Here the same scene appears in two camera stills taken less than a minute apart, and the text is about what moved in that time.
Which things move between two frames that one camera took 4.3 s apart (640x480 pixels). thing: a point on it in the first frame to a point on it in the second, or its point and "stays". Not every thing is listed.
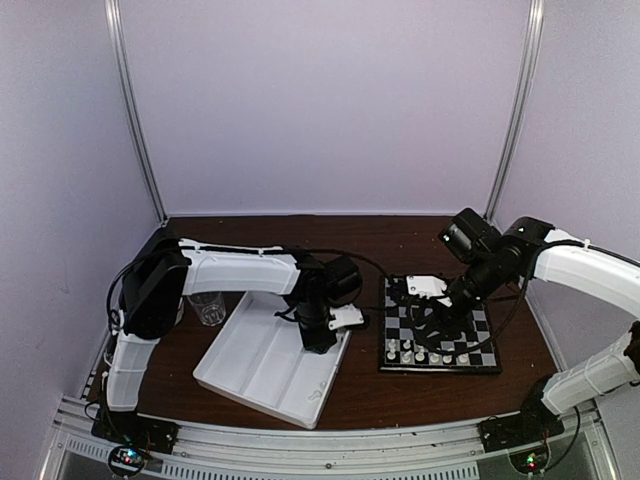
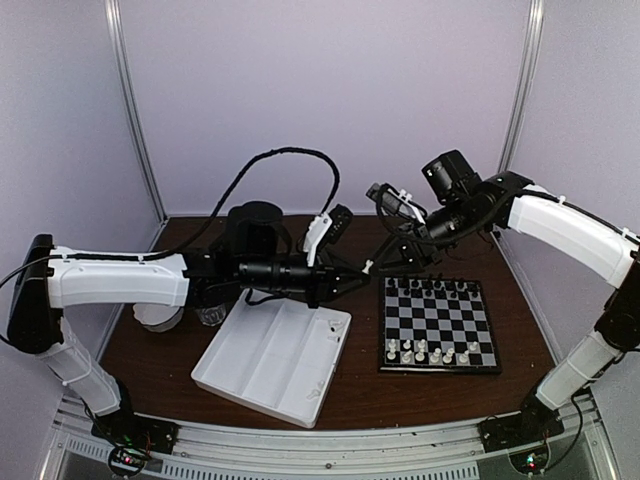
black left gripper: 312,342 to 321,283
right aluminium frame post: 517,113 stays
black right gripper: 440,319 to 381,264
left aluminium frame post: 113,11 stays
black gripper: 428,286 to 391,199
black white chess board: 402,350 stays
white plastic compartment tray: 259,356 stays
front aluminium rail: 226,452 stays
